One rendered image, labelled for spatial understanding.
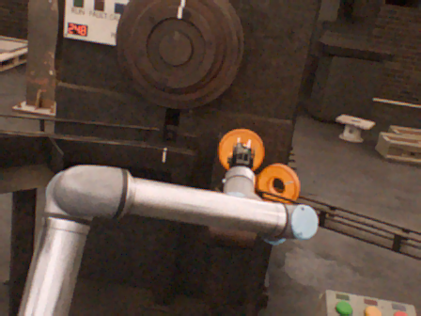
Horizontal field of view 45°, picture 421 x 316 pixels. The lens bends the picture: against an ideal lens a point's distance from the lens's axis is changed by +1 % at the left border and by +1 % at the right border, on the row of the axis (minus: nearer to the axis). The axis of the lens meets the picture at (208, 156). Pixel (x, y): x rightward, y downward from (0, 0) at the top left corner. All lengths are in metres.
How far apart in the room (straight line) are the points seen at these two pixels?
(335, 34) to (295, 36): 4.42
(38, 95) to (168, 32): 3.14
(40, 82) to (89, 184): 3.74
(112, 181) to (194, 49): 0.80
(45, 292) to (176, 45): 0.96
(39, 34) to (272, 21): 3.07
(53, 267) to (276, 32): 1.24
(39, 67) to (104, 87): 2.72
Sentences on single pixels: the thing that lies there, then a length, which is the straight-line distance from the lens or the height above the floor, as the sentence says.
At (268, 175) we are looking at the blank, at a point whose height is 0.73.
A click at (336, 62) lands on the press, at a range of 5.97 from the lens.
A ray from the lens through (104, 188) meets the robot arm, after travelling 1.12.
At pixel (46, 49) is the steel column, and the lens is 4.77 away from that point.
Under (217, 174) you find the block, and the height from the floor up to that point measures 0.65.
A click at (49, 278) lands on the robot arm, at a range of 1.24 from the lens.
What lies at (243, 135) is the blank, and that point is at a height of 0.89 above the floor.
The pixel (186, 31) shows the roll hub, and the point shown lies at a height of 1.18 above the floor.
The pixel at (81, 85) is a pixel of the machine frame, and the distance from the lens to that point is 2.16.
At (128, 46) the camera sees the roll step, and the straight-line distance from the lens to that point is 1.91.
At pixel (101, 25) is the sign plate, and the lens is 2.08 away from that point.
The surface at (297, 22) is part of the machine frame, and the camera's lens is 2.03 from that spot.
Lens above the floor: 1.35
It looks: 19 degrees down
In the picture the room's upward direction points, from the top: 9 degrees clockwise
